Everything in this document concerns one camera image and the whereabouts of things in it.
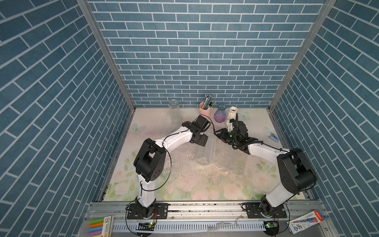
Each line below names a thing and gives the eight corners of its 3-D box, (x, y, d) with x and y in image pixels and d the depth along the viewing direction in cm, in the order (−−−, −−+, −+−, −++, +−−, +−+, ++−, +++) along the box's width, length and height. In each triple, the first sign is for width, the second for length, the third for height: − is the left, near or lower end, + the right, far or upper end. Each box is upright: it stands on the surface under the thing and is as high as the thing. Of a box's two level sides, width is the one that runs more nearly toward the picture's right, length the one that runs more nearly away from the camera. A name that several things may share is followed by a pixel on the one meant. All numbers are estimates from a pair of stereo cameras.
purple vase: (219, 124, 110) (222, 113, 101) (212, 118, 114) (214, 107, 105) (226, 119, 113) (229, 108, 104) (219, 113, 117) (221, 102, 108)
